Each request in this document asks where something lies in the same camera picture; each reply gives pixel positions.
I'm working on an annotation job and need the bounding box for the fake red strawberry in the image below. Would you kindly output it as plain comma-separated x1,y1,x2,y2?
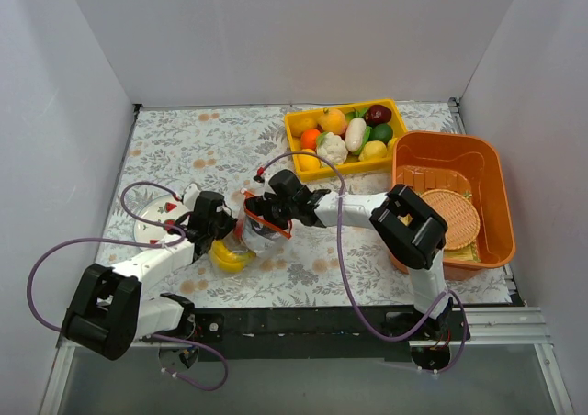
233,212,246,240

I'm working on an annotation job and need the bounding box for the clear zip top bag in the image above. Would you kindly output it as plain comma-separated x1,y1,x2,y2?
225,189,292,262

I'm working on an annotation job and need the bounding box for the fake yellow banana bunch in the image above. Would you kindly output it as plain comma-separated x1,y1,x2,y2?
209,236,256,274

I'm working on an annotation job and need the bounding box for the fake white radish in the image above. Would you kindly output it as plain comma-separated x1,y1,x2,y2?
345,110,368,155

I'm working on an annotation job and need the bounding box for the fake green lime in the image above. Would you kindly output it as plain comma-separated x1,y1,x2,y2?
369,123,394,144

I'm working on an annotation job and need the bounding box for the fake red apple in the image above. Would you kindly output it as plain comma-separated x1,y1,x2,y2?
364,105,392,126

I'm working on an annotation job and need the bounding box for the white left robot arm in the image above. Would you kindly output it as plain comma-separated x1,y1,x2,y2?
61,191,236,360

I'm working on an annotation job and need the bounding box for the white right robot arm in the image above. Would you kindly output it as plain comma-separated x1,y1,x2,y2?
243,170,453,342

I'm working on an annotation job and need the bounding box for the fake yellow lemon front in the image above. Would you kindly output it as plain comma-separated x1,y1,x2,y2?
297,149,322,172

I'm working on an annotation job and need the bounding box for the fake orange tangerine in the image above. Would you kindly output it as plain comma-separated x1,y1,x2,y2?
300,129,321,151

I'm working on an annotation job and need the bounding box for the fake white cauliflower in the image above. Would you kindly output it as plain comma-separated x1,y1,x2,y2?
316,132,348,165

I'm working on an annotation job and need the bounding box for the fake yellow fruit back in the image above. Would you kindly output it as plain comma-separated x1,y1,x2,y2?
290,117,317,137

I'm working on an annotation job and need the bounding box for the fake bumpy yellow lemon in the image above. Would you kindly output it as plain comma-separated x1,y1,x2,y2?
358,140,388,162

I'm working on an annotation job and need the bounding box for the white fruit pattern plate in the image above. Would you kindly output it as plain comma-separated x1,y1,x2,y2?
133,195,188,244

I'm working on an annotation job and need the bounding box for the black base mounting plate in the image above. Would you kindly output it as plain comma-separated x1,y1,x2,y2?
193,306,469,362

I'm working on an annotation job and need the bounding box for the round woven bamboo basket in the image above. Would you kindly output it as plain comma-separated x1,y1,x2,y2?
421,189,481,251

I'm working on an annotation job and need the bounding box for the orange plastic tub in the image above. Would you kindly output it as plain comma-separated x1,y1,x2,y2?
392,131,515,281

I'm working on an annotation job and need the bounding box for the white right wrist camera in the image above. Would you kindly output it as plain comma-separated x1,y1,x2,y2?
253,166,273,193

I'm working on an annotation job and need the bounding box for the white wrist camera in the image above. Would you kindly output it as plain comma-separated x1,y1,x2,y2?
253,166,273,193
173,182,200,210

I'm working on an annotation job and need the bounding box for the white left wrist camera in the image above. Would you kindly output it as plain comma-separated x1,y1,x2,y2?
173,182,200,210

